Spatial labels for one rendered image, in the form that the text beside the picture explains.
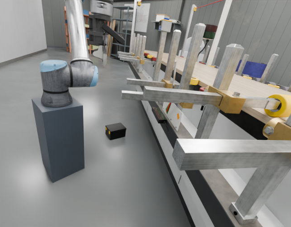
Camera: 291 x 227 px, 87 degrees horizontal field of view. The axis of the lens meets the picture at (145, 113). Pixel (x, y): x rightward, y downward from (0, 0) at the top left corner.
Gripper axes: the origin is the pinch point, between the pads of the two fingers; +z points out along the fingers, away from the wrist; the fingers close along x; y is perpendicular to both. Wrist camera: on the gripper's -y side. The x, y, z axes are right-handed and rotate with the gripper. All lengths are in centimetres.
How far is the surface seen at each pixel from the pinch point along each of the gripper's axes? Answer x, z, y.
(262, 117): 43, 5, -55
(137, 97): 17.4, 9.2, -13.8
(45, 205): 4, 94, 35
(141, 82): -7.2, 8.9, -21.5
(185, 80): 15.2, 0.6, -36.5
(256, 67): -215, 4, -355
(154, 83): -6.6, 9.2, -29.4
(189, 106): 22.6, 10.3, -37.8
